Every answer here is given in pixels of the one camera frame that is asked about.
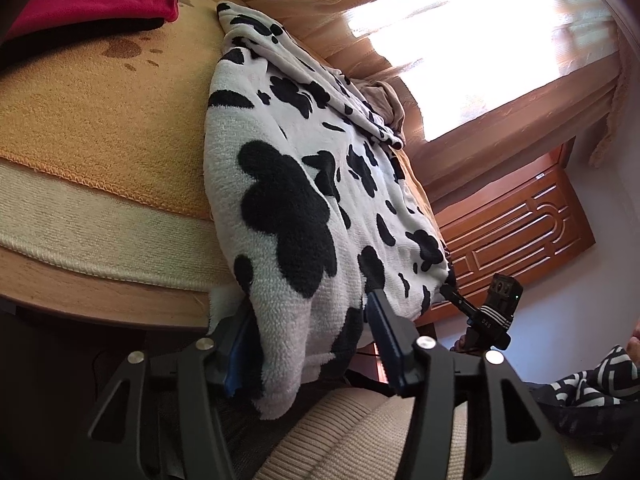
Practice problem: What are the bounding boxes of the cow print fleece garment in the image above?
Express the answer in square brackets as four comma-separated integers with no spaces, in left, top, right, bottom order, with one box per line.
[204,2,454,419]

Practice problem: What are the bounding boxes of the person's right hand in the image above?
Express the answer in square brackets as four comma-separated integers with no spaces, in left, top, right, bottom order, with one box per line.
[450,335,469,353]

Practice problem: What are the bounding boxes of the brown wooden door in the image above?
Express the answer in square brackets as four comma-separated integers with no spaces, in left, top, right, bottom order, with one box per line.
[436,140,594,307]

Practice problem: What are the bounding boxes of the cream knit sweater sleeve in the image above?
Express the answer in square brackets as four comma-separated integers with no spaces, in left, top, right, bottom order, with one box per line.
[253,388,613,479]

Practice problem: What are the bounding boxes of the black white patterned trousers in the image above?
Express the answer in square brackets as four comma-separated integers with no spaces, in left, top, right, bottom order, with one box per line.
[527,346,639,450]

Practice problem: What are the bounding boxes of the beige crumpled garment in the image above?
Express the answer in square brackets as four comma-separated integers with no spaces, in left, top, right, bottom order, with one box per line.
[355,79,406,136]

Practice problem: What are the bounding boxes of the beige lace curtain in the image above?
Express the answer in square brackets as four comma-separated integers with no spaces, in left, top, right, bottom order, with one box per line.
[241,0,634,209]

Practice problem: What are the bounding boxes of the orange paw print bedspread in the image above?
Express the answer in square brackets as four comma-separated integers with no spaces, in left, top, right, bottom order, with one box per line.
[1,0,432,220]

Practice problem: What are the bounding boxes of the wooden bed frame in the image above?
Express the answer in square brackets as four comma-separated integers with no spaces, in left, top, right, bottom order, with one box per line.
[1,249,208,330]

